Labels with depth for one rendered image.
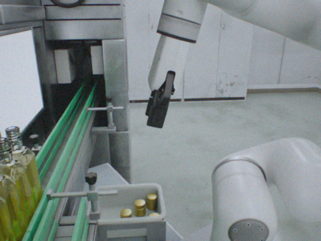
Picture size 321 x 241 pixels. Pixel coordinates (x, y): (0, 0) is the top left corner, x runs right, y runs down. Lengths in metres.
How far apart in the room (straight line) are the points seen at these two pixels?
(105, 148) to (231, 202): 1.23
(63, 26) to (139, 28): 2.79
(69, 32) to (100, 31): 0.14
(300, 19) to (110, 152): 1.30
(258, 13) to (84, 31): 1.01
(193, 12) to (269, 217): 0.34
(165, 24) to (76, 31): 0.98
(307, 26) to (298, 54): 5.02
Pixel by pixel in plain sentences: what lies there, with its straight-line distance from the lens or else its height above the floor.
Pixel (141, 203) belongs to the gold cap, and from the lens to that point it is 0.91.
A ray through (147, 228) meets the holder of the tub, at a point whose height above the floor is 0.81.
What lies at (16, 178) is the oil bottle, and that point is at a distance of 0.62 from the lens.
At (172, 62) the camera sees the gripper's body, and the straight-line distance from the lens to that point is 0.49.
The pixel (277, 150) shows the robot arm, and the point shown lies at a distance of 0.52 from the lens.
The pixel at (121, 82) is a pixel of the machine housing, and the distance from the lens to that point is 1.47.
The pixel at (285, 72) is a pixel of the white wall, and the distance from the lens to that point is 5.45.
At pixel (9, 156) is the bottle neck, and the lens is 0.62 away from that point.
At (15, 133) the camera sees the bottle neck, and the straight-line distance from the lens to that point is 0.66.
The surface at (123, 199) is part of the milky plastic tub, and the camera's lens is 0.97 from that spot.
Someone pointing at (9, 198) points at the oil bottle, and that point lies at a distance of 0.59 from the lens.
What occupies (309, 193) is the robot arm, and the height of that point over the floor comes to 1.14.
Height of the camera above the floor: 1.37
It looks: 22 degrees down
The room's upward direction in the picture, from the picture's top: straight up
